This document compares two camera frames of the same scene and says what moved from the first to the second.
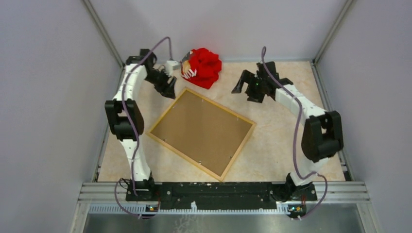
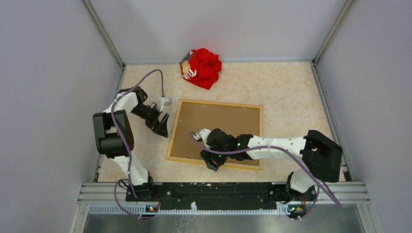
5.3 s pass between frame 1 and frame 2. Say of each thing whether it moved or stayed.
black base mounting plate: stayed
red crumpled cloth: stayed
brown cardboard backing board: moved
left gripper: moved
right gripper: moved
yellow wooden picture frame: moved
